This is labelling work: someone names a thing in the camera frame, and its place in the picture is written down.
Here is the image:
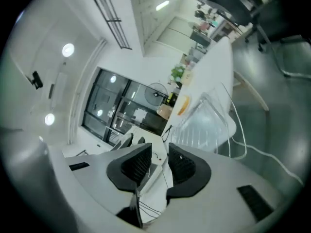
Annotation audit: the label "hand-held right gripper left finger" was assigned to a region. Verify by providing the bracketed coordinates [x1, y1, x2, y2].
[63, 142, 153, 229]

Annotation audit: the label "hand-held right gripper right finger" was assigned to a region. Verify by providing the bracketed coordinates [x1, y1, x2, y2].
[150, 142, 288, 233]

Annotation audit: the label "silver baking tray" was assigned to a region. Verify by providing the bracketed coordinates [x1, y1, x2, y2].
[170, 88, 238, 153]

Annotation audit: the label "wire oven rack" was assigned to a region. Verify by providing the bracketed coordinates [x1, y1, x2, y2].
[173, 81, 248, 160]

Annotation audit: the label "small round plate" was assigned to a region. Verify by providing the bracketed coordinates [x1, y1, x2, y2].
[175, 94, 193, 117]

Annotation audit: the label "cardboard box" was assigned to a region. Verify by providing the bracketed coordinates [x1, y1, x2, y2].
[156, 104, 174, 120]

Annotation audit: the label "black framed glass door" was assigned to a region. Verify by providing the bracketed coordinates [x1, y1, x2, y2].
[81, 67, 171, 146]

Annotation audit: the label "bread slice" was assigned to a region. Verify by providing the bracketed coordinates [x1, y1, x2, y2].
[178, 95, 191, 116]

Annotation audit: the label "black standing fan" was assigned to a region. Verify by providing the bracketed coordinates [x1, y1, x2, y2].
[144, 82, 169, 107]

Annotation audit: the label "round ceiling light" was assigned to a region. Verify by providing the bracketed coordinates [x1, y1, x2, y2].
[44, 113, 56, 126]
[61, 43, 76, 58]

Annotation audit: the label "potted plant white flowers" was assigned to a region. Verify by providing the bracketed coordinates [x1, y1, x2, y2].
[170, 65, 195, 86]

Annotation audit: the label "ceiling tube light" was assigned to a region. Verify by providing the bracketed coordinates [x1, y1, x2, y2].
[155, 0, 171, 12]

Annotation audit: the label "black chrome cantilever chair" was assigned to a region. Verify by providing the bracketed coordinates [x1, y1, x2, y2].
[252, 6, 311, 80]

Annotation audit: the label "white floor cable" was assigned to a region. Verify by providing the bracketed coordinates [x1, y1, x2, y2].
[230, 136, 305, 187]

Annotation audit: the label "black ceiling camera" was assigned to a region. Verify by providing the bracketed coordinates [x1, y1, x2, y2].
[26, 70, 44, 90]

